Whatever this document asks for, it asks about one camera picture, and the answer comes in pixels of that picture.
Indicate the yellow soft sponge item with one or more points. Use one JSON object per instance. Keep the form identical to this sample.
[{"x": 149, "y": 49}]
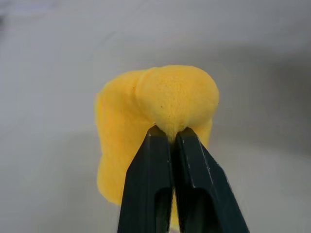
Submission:
[{"x": 155, "y": 97}]

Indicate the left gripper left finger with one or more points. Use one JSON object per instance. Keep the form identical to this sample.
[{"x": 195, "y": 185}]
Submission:
[{"x": 148, "y": 174}]

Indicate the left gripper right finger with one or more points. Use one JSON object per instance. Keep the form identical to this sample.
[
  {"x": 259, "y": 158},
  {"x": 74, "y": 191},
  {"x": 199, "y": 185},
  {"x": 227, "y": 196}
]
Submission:
[{"x": 201, "y": 184}]

